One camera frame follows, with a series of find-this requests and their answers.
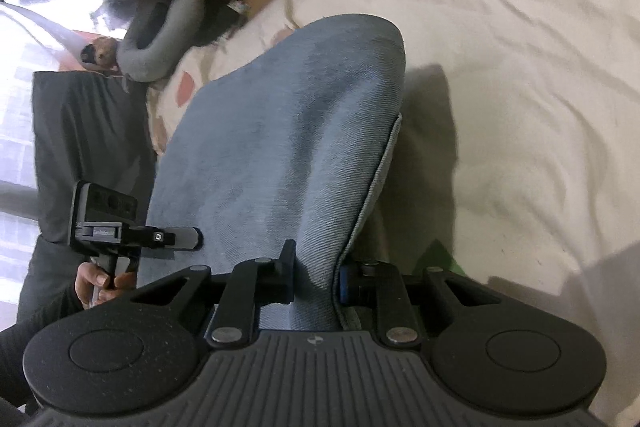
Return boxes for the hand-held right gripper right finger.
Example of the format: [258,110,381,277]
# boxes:
[339,259,501,349]

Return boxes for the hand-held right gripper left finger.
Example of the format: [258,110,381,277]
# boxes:
[127,239,298,349]

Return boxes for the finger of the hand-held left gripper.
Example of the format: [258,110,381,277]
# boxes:
[172,227,202,254]

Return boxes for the light blue denim jeans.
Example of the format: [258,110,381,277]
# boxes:
[137,13,405,333]

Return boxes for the person's left forearm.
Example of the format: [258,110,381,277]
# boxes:
[0,289,83,408]

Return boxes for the person's left hand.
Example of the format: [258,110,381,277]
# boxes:
[74,263,137,308]

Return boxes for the dark grey pillow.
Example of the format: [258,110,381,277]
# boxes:
[17,69,161,323]

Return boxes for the sheer white curtain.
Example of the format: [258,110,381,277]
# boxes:
[0,2,66,333]

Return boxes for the small plush doll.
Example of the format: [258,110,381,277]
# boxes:
[80,36,123,72]

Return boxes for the crumpled plastic bag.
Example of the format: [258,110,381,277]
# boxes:
[92,0,138,30]

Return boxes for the grey neck pillow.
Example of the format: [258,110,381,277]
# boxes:
[116,0,206,82]

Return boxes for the small black cloth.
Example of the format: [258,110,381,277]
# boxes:
[192,0,248,48]

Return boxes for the bear print cream blanket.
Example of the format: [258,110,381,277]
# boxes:
[145,0,640,427]

